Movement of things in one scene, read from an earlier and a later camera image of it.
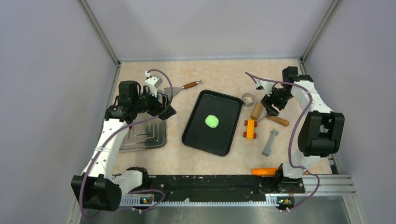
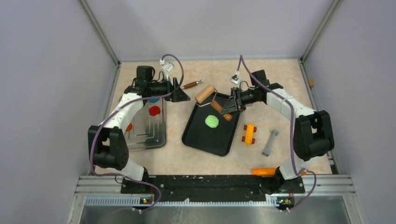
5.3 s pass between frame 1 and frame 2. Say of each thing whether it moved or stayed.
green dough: stayed
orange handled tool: stayed
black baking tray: stayed
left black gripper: moved
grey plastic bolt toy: stayed
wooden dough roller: moved
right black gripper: moved
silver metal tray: stayed
